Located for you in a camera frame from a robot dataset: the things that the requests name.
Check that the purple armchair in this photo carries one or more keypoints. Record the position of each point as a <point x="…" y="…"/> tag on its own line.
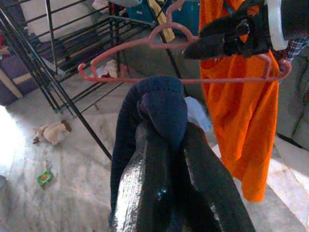
<point x="12" y="72"/>

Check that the pink plastic hanger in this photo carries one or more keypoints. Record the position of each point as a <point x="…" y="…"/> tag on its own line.
<point x="111" y="80"/>

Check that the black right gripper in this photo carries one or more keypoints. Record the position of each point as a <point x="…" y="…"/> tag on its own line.
<point x="251" y="36"/>

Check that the pink white cloth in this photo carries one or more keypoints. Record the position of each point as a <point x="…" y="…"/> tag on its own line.
<point x="108" y="68"/>

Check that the green packet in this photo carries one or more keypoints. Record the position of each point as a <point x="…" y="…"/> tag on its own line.
<point x="45" y="178"/>

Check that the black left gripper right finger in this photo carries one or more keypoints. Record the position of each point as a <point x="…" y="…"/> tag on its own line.
<point x="212" y="183"/>

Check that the pale blue cloth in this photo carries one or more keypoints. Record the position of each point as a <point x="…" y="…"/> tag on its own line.
<point x="198" y="113"/>

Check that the blue plastic hanger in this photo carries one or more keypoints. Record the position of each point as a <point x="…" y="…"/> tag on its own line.
<point x="229" y="7"/>

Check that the navy blue garment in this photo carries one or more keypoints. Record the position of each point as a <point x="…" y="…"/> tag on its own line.
<point x="164" y="101"/>

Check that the beige plush toy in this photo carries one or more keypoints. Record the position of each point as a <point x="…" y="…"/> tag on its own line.
<point x="53" y="131"/>

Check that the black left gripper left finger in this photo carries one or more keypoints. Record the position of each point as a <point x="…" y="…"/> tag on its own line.
<point x="140" y="181"/>

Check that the orange t-shirt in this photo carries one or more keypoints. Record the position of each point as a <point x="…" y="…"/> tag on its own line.
<point x="241" y="120"/>

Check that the blue white patterned garment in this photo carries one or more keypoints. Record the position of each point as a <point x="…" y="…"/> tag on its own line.
<point x="297" y="46"/>

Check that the yellow cream cloth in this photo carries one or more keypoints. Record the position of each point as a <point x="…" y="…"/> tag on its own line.
<point x="167" y="35"/>

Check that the black metal drying rack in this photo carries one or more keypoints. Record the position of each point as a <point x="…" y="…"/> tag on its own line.
<point x="84" y="120"/>

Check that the blue plastic storage box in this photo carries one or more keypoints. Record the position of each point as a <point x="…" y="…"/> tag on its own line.
<point x="186" y="14"/>

